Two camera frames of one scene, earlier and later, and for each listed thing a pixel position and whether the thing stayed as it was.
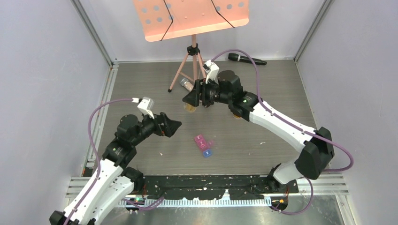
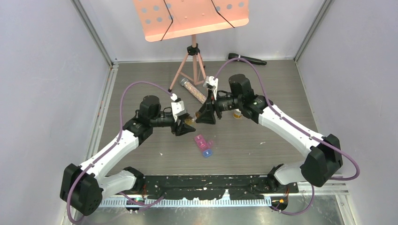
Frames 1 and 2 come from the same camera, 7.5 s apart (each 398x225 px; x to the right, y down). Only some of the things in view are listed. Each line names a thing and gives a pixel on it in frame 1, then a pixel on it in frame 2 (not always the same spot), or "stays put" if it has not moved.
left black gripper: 170,125 to 181,128
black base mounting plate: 239,187 stays put
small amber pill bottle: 189,108 to 189,121
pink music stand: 163,19 stays put
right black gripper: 193,98 to 208,115
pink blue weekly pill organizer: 205,146 stays put
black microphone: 237,57 stays put
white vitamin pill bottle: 237,116 stays put
